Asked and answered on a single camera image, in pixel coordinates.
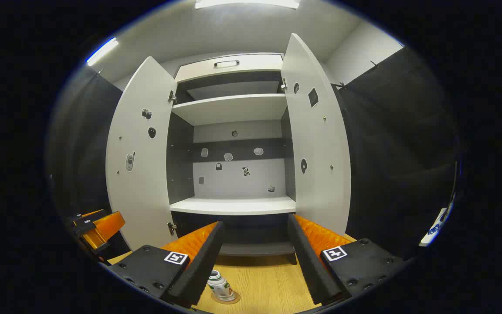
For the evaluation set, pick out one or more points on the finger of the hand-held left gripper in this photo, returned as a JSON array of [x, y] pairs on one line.
[[103, 229]]

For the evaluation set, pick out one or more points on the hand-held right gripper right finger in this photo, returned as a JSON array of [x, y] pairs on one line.
[[310, 266]]

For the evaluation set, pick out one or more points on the white cabinet drawer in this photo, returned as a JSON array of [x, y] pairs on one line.
[[198, 69]]

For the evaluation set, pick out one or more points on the round brown coaster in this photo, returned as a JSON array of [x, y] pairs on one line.
[[234, 300]]

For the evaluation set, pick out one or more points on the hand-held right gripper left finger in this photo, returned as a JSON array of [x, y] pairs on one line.
[[198, 270]]

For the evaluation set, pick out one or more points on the white cabinet door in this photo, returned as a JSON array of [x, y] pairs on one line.
[[142, 196], [320, 144]]

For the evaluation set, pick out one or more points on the ceiling light panel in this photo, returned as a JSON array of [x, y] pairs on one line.
[[246, 3]]

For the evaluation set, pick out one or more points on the ceiling light strip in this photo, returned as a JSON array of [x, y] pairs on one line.
[[102, 51]]

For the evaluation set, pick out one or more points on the plastic bottle green label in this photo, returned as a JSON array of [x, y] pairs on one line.
[[219, 285]]

